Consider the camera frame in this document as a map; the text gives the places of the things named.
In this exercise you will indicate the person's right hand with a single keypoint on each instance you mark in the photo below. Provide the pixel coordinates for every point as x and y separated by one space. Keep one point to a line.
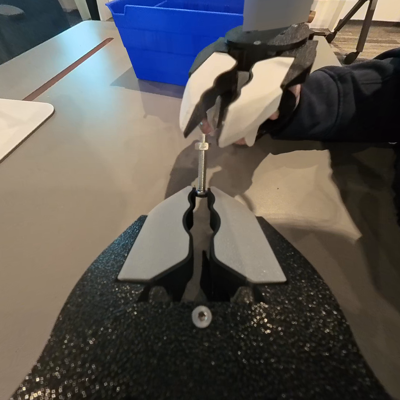
273 115

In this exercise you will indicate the person's right forearm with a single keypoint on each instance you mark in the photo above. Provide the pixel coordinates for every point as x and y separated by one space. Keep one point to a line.
343 97

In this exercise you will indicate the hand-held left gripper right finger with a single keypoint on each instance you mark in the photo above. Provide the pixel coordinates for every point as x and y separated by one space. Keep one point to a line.
243 247

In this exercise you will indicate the blue plastic bin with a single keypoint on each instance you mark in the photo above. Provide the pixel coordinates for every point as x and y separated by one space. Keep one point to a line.
168 47

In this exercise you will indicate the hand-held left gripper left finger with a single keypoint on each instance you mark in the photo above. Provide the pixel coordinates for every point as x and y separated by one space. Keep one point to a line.
162 243

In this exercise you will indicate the silver bolt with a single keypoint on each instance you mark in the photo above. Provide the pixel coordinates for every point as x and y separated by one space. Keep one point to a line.
201 172

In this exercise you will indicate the white document stand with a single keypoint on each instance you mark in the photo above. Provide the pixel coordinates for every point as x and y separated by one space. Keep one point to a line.
18 125

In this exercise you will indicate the grey round seat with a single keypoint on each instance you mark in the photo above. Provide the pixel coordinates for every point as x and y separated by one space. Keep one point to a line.
11 9

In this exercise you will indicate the silver hex nut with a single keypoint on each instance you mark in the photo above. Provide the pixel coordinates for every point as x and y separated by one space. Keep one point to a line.
201 146

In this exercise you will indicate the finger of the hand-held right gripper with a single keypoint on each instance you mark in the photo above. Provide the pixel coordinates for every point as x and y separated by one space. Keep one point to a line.
259 97
197 90

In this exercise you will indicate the black wheeled monitor stand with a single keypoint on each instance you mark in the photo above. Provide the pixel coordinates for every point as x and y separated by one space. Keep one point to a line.
365 25

